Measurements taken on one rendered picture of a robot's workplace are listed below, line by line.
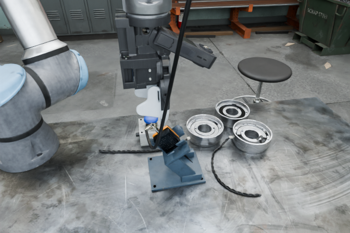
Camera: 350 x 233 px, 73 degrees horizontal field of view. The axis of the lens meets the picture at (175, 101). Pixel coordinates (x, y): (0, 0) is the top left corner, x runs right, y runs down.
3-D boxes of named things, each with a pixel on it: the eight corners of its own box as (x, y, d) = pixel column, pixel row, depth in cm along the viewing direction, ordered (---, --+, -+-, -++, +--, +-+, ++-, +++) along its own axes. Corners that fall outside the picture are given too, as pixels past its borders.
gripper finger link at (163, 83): (157, 103, 46) (154, 59, 42) (166, 102, 46) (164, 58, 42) (161, 114, 41) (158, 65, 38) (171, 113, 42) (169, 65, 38)
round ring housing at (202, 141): (207, 120, 76) (208, 109, 73) (229, 139, 68) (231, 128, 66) (178, 132, 71) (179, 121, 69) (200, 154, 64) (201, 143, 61)
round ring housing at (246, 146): (262, 129, 72) (264, 118, 70) (274, 155, 63) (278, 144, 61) (227, 130, 72) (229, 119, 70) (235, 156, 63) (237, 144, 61)
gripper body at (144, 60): (123, 73, 46) (115, 8, 39) (167, 69, 48) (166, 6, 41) (124, 93, 40) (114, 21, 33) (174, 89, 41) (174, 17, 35)
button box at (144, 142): (162, 127, 73) (162, 114, 70) (165, 143, 67) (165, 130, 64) (136, 130, 72) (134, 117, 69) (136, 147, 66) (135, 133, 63)
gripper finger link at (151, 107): (138, 128, 47) (133, 84, 43) (167, 125, 48) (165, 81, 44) (138, 137, 44) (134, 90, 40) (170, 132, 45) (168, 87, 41)
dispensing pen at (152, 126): (201, 162, 57) (159, 123, 48) (186, 171, 58) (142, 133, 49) (198, 155, 59) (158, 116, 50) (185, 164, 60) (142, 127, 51)
